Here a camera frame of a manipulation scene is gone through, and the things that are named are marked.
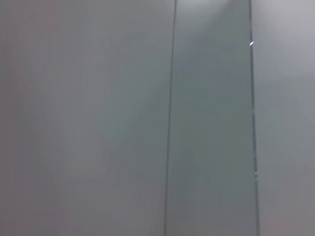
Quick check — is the clear plastic water bottle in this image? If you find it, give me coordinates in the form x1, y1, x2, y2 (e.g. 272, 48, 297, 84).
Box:
163, 0, 261, 236

